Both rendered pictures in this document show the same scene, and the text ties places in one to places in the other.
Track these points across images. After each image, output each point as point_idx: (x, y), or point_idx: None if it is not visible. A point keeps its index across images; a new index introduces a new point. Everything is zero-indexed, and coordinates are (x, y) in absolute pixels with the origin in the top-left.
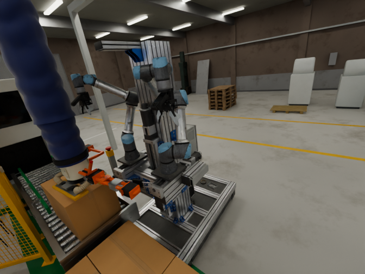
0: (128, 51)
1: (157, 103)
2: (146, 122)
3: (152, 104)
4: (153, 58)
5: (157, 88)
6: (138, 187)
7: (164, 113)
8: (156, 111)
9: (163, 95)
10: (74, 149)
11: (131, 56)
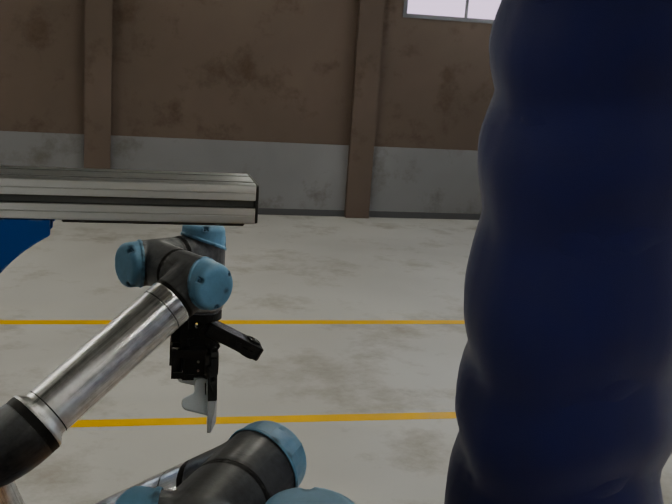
0: (24, 227)
1: (246, 335)
2: None
3: (256, 342)
4: (223, 227)
5: (222, 306)
6: None
7: (185, 399)
8: (216, 387)
9: (218, 321)
10: None
11: (3, 254)
